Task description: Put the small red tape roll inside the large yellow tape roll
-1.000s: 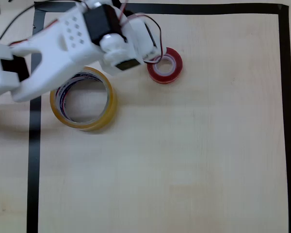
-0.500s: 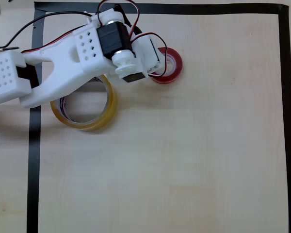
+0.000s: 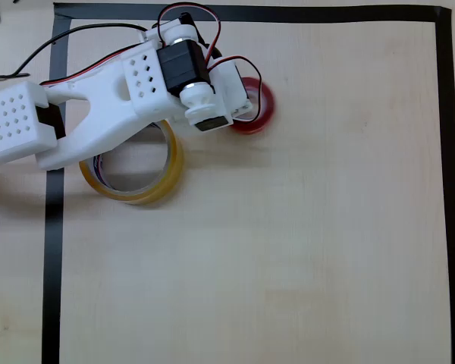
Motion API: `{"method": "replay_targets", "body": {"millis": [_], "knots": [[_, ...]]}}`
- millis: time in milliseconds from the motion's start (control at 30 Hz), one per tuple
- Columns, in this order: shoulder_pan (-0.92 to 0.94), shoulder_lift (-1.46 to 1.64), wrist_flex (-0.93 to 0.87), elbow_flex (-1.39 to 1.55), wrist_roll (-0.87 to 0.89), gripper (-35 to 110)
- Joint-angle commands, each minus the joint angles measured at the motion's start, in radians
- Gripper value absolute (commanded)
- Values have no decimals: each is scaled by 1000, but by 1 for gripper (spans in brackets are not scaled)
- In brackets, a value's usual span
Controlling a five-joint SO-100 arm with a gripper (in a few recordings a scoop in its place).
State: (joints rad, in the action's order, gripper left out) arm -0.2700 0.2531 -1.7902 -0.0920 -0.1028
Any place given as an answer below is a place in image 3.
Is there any small red tape roll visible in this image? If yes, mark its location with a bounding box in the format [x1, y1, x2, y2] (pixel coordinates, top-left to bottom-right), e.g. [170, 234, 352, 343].
[228, 77, 278, 136]

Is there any big yellowish clear tape roll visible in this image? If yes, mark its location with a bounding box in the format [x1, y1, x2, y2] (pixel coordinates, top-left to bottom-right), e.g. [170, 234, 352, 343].
[78, 119, 184, 206]

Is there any red black gripper servo wire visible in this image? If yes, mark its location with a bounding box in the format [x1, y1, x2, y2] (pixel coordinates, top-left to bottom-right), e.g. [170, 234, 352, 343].
[207, 55, 263, 123]

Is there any red white black wrist wire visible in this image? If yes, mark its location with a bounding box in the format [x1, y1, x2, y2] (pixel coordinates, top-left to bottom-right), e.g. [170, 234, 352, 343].
[157, 2, 223, 70]

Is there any thin black cable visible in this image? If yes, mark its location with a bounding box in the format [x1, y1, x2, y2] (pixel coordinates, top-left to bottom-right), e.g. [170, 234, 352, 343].
[14, 22, 149, 77]

